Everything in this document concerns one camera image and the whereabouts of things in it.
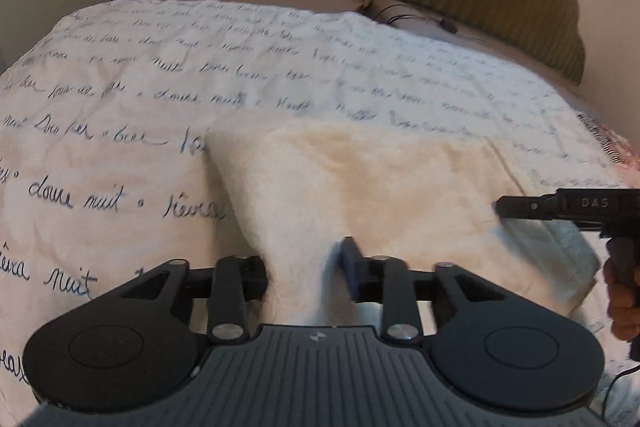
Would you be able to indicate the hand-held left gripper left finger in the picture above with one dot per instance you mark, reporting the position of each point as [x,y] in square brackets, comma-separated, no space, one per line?
[250,278]

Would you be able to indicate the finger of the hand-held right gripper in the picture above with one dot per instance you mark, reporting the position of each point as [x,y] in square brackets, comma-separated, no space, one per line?
[527,206]

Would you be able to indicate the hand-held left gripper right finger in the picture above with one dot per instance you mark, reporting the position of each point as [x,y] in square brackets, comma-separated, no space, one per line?
[351,259]

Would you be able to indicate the cream fluffy towel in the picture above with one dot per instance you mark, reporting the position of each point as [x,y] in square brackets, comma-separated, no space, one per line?
[380,192]

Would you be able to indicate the person's right hand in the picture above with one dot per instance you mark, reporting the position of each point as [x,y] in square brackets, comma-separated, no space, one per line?
[622,312]

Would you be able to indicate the white script printed blanket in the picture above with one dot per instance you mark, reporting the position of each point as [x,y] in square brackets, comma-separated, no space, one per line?
[150,107]

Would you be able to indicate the patterned pillow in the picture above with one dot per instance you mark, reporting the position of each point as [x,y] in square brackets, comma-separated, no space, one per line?
[390,9]

